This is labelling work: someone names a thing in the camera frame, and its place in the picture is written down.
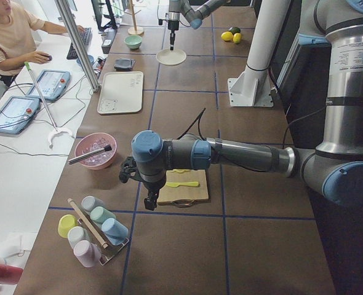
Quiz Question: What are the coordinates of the metal tongs black tip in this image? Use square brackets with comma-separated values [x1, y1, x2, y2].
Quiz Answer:
[68, 144, 113, 165]

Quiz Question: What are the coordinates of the green cup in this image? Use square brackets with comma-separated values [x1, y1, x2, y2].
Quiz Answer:
[90, 206, 116, 224]

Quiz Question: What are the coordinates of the pink cup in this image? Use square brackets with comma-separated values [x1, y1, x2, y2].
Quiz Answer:
[73, 240, 101, 268]

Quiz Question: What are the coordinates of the aluminium frame post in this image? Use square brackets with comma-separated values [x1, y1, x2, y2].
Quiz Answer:
[55, 0, 100, 93]

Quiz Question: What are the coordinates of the dark green avocado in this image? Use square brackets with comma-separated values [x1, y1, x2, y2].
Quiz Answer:
[228, 26, 241, 34]

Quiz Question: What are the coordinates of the red bottle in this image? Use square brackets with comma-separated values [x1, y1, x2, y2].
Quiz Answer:
[0, 264, 23, 285]

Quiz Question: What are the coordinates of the white cup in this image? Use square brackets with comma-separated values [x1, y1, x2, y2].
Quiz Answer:
[67, 226, 91, 250]

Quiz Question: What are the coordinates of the clear acrylic cup rack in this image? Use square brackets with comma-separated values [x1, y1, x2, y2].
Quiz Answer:
[78, 218, 130, 266]

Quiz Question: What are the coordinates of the mint green bowl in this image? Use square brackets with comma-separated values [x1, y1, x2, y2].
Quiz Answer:
[124, 34, 143, 50]

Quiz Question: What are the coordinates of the grey cup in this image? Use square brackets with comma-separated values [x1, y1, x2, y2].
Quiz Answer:
[81, 195, 106, 214]

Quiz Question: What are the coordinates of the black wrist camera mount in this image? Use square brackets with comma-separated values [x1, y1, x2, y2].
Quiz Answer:
[119, 156, 141, 183]
[158, 17, 169, 26]

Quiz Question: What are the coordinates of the yellow lemon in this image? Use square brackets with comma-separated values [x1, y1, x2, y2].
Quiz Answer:
[233, 33, 242, 44]
[221, 31, 234, 42]

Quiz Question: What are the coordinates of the person in peach shirt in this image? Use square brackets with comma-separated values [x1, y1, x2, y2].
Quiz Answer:
[0, 1, 68, 86]

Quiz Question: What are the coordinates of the grey folded cloth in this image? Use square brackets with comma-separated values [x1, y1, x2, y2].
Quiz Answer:
[114, 58, 136, 71]

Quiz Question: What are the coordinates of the blue teach pendant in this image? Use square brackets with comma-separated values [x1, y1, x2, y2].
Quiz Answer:
[0, 96, 40, 135]
[36, 69, 71, 102]

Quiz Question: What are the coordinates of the bamboo cutting board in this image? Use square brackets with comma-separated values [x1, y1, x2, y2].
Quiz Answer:
[157, 170, 210, 207]

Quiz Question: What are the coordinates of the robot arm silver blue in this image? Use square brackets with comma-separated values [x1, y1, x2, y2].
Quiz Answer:
[167, 0, 228, 51]
[119, 1, 363, 210]

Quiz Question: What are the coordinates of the pink bowl with ice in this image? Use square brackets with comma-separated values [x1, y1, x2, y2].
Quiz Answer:
[74, 132, 117, 170]

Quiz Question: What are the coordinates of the wooden mug stand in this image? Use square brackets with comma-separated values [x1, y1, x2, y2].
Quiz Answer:
[126, 0, 144, 36]

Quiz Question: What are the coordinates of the white bear tray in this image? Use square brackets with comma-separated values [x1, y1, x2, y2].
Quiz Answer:
[97, 71, 144, 115]

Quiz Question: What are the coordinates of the near blue teach pendant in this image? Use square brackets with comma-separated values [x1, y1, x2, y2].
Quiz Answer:
[0, 96, 40, 135]

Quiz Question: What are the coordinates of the metal rod white hook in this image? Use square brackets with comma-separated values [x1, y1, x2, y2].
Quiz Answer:
[24, 61, 73, 149]

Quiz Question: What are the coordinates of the white camera post base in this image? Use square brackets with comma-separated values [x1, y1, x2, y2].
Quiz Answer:
[228, 0, 291, 108]

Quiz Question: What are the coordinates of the blue cup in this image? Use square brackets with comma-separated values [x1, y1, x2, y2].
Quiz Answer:
[101, 218, 129, 245]

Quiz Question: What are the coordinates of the yellow plastic knife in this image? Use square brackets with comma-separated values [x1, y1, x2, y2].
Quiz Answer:
[166, 181, 200, 188]

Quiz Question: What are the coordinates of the far blue teach pendant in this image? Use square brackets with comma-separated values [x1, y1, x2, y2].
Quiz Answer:
[36, 69, 71, 102]

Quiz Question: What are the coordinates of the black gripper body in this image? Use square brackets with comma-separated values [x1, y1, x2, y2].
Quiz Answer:
[145, 181, 163, 200]
[170, 30, 176, 45]

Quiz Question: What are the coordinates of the cream round plate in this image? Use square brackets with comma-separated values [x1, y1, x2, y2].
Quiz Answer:
[156, 49, 186, 66]

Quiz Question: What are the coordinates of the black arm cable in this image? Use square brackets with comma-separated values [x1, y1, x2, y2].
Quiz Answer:
[174, 107, 224, 168]

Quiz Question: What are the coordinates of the yellow cup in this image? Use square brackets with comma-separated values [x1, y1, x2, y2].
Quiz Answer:
[57, 214, 77, 238]

